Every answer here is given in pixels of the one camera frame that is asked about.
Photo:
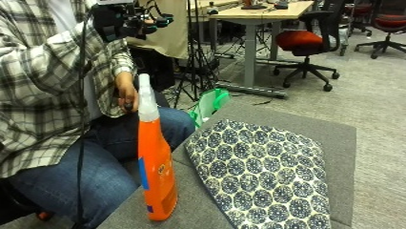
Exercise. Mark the small black object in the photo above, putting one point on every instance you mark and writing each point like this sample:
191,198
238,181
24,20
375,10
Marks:
127,106

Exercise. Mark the white marker cube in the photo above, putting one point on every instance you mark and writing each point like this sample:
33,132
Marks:
113,2

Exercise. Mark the black tripod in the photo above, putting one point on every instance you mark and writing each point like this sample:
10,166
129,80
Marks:
194,60

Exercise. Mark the green and white bag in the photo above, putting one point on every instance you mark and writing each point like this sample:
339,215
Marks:
207,106

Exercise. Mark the orange spray bottle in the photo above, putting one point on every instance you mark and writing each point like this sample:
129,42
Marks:
155,165

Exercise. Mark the black device on desk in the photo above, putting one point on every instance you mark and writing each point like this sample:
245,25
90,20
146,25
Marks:
253,5
280,5

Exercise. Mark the the person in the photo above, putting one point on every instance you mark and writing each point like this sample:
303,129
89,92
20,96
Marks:
37,105

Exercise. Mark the light wood desk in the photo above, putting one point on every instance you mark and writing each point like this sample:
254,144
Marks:
262,14

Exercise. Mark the red seat office chair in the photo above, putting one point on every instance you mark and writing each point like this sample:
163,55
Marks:
300,41
388,22

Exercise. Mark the grey upholstered ottoman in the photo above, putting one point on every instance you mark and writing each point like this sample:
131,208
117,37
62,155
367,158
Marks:
198,203

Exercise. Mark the blue patterned cushion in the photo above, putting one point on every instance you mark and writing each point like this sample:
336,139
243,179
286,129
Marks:
262,175

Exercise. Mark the small orange object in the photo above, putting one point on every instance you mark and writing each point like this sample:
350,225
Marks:
44,216

